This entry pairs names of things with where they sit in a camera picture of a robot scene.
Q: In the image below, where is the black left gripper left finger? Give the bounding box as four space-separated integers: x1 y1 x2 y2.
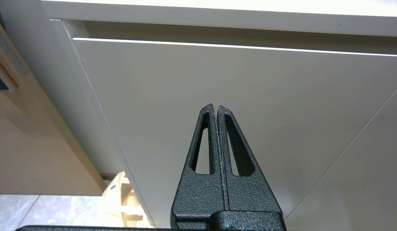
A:
170 103 228 230

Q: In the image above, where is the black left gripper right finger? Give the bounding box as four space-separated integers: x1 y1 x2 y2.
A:
217 105 281 211

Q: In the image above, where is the brown wooden panel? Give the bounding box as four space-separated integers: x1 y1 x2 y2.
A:
0 6 107 196

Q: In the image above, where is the pale wooden stool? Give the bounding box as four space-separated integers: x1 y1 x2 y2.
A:
101 171 154 228

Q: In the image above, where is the white cabinet door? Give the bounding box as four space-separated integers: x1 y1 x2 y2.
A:
285 83 397 231
72 38 397 229

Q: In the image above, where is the white cabinet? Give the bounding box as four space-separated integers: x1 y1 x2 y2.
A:
0 0 397 231

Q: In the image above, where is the grey metal handle strip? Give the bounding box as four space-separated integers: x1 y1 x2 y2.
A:
0 24 29 78

